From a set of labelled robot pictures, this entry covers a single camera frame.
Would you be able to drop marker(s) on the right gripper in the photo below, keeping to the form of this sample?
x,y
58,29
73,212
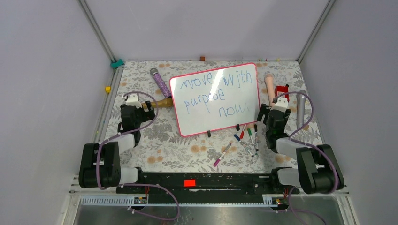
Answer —
x,y
264,109

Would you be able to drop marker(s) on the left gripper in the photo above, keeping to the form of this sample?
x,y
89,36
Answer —
x,y
147,115

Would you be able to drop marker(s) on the pink framed whiteboard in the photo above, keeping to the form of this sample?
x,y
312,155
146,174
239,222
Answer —
x,y
215,99

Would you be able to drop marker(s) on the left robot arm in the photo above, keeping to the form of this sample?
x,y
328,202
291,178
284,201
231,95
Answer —
x,y
101,163

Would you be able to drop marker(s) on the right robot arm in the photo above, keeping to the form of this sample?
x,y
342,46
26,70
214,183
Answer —
x,y
317,168

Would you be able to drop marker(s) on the black capped marker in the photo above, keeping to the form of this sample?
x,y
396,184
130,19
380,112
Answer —
x,y
256,138

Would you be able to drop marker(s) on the small red box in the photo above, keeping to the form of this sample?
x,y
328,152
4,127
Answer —
x,y
281,90

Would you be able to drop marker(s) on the green capped marker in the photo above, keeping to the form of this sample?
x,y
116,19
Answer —
x,y
252,141

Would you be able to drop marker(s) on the gold microphone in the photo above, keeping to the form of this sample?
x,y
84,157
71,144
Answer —
x,y
168,102

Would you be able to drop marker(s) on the peach pink microphone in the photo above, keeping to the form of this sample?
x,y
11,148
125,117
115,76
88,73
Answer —
x,y
269,81

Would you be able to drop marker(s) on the red capped marker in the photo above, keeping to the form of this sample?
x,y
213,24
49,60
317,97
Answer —
x,y
242,132

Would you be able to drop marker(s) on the floral patterned mat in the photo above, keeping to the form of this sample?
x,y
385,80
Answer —
x,y
163,149

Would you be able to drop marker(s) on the silver grey microphone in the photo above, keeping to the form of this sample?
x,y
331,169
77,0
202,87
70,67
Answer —
x,y
301,102

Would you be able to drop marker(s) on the teal corner clip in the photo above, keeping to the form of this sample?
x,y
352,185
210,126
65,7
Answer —
x,y
116,64

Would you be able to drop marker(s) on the magenta capped marker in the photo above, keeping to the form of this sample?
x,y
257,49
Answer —
x,y
222,155

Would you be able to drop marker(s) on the red tape label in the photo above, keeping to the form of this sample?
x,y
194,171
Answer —
x,y
189,183

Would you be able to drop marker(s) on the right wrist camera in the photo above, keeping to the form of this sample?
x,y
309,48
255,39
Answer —
x,y
281,104

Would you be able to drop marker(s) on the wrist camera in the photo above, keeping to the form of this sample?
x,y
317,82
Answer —
x,y
281,104
132,100

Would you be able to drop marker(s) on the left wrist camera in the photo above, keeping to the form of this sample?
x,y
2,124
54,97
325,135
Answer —
x,y
132,100

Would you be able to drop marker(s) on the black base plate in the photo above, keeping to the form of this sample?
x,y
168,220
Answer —
x,y
223,188

